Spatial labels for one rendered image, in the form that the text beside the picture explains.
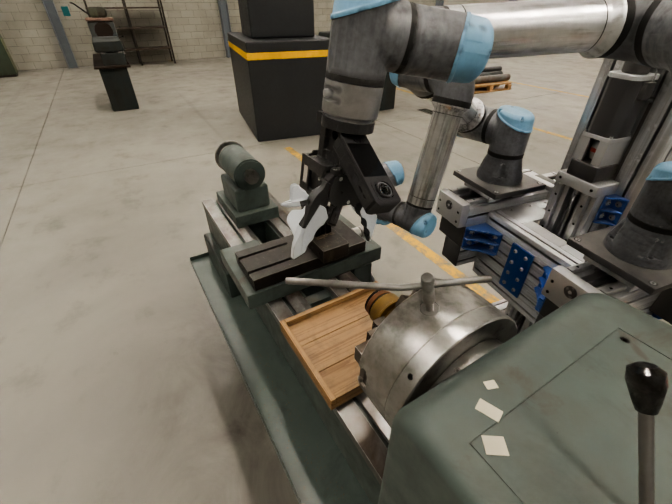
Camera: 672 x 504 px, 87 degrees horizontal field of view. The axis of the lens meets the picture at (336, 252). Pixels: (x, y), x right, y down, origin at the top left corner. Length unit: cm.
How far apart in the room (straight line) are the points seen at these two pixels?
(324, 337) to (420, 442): 61
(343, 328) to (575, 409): 66
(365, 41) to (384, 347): 47
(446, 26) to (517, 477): 51
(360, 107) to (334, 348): 72
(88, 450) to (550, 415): 196
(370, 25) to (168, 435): 190
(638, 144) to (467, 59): 86
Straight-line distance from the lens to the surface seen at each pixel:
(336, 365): 99
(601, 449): 56
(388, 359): 65
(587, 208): 129
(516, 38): 67
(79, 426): 227
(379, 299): 83
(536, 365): 60
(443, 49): 48
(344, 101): 46
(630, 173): 131
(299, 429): 129
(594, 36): 75
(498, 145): 133
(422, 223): 100
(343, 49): 46
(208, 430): 199
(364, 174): 44
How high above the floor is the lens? 168
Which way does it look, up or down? 36 degrees down
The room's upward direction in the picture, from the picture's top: straight up
